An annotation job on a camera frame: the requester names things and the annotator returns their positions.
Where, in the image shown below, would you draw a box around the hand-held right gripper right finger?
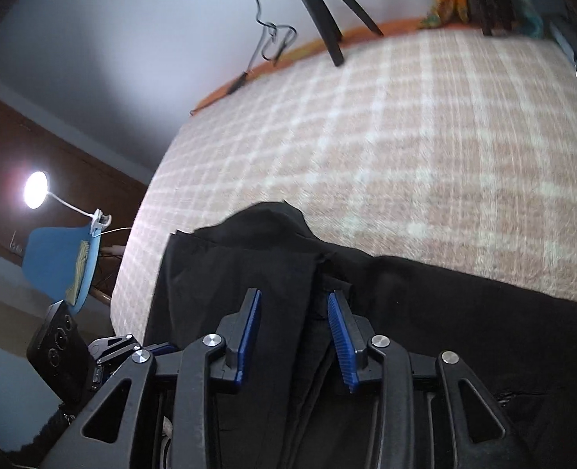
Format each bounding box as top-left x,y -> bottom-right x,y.
327,289 -> 533,469

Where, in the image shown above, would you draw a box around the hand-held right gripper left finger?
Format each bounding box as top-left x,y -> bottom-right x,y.
39,287 -> 262,469

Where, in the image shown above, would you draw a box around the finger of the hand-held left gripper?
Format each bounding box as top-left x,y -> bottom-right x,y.
90,335 -> 178,367

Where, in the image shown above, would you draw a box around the black pants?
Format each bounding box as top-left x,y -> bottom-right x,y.
142,200 -> 577,469

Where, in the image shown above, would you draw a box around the yellow-green cloth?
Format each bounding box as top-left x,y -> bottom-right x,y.
65,239 -> 91,304

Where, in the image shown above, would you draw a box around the blue chair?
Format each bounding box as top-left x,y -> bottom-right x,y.
21,225 -> 123,316

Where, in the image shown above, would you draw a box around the white clip lamp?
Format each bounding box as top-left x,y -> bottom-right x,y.
23,170 -> 113,238

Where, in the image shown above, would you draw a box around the brown wooden door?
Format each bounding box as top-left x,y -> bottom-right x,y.
0,85 -> 155,274

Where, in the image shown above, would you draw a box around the beige checked blanket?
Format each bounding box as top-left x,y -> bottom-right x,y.
110,27 -> 577,333

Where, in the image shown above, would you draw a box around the orange bed sheet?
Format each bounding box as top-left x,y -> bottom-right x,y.
191,17 -> 470,115

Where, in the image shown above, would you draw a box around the small black tripod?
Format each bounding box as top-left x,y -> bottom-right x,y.
276,0 -> 384,66

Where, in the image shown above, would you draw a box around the black ring light cable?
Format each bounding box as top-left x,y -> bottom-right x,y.
188,0 -> 299,118

